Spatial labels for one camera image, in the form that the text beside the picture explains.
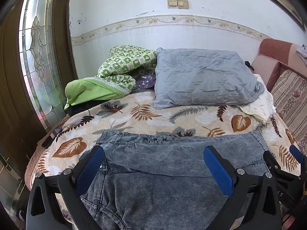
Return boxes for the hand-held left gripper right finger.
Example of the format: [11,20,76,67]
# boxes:
[203,145,281,230]

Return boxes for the grey quilted pillow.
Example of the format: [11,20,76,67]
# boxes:
[153,48,265,109]

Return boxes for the white printed cloth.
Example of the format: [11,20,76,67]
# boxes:
[240,73,276,122]

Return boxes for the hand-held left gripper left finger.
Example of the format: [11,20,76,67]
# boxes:
[26,145,105,230]

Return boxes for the green patterned quilt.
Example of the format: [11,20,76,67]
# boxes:
[96,45,157,94]

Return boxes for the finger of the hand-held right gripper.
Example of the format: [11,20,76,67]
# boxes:
[263,150,283,176]
[289,145,305,167]

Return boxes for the black strap device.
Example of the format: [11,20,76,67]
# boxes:
[41,127,63,149]

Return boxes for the grey white cloth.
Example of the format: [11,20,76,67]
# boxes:
[296,44,307,58]

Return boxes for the leaf print blanket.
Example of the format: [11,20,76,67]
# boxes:
[25,90,303,230]

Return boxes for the purple plastic bag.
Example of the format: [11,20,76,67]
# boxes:
[134,75,156,91]

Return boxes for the brown wooden door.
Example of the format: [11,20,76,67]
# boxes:
[0,0,78,197]

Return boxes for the striped floral cushion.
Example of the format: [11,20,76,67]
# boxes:
[270,69,307,149]

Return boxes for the grey washed denim pants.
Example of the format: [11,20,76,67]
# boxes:
[80,130,274,230]

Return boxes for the leaded glass door panel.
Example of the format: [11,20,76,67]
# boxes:
[19,0,68,132]

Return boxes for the pink brown sofa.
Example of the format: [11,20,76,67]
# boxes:
[251,38,307,154]

